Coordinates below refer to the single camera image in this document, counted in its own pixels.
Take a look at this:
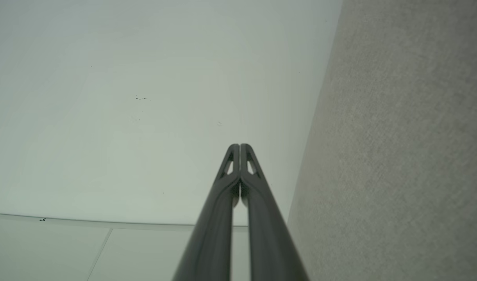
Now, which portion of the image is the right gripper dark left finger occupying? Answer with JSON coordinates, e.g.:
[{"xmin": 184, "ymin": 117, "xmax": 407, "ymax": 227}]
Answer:
[{"xmin": 172, "ymin": 144, "xmax": 241, "ymax": 281}]

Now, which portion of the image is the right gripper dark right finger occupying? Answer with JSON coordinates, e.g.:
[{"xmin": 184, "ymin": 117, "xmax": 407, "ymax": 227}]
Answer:
[{"xmin": 241, "ymin": 144, "xmax": 310, "ymax": 281}]

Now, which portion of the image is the grey fabric sofa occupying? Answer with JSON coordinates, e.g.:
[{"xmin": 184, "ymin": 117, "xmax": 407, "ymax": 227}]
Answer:
[{"xmin": 287, "ymin": 0, "xmax": 477, "ymax": 281}]

